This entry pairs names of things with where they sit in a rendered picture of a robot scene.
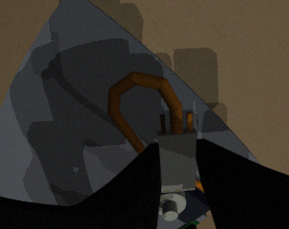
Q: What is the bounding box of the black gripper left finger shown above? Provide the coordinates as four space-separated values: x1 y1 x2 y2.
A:
0 142 162 229

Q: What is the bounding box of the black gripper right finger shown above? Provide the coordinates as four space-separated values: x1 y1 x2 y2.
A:
195 138 289 229

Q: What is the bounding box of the black pin header strip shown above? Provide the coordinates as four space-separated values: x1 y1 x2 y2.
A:
179 220 198 229

